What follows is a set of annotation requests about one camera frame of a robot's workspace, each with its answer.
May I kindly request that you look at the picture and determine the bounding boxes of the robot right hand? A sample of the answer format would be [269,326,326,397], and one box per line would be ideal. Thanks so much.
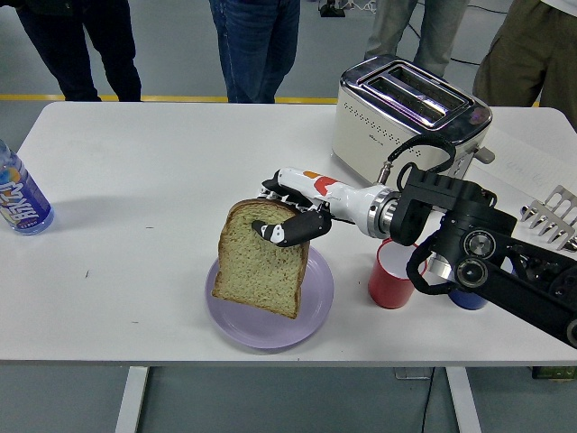
[251,166,382,248]

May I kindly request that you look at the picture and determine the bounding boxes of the cream and chrome toaster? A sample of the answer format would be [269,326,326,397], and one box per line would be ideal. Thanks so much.
[330,53,496,186]

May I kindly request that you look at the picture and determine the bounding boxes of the slice of brown bread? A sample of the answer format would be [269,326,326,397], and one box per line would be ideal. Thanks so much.
[211,198,312,320]

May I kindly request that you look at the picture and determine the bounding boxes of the lilac round plate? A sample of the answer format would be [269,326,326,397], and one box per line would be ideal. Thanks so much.
[205,245,335,351]

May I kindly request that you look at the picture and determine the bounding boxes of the red enamel mug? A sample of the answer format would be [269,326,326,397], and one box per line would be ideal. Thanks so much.
[367,238,429,310]

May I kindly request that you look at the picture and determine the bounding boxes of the person in blue jeans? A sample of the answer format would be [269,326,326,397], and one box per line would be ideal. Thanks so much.
[208,0,301,105]

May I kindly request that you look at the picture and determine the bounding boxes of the black power strip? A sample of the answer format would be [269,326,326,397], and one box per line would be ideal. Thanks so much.
[317,0,348,18]

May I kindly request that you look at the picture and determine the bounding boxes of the blue enamel mug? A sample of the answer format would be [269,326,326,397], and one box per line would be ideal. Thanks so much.
[446,259,515,311]

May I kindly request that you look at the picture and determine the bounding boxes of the person in grey trousers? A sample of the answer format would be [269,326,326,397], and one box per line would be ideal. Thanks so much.
[362,0,470,78]

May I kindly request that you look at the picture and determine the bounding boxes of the white paper sheet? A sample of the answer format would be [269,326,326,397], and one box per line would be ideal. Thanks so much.
[466,122,558,209]

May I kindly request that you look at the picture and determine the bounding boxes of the grey box under table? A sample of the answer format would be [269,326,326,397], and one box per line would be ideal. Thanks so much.
[395,367,435,380]

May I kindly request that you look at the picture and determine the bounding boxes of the metal toast rack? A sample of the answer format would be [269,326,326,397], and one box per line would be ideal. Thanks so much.
[520,184,577,252]

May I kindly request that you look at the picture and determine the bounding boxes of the person in olive trousers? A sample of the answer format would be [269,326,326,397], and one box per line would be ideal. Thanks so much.
[472,0,577,127]

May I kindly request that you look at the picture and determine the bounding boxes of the white table leg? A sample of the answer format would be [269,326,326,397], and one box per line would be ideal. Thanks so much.
[445,365,482,433]
[114,365,151,433]

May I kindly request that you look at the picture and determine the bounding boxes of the person in black trousers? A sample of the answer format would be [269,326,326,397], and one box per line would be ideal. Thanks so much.
[15,0,143,103]

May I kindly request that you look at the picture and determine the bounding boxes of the black table control panel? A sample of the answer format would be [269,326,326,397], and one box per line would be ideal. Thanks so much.
[531,365,577,379]

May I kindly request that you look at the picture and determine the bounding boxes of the blue-label plastic drink bottle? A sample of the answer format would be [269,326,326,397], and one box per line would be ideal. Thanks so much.
[0,138,56,237]

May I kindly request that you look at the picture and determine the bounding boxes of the black floor cable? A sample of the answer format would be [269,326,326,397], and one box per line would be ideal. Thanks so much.
[405,20,486,67]

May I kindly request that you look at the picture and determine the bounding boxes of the black cable under table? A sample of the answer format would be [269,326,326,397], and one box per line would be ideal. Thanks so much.
[421,367,436,433]

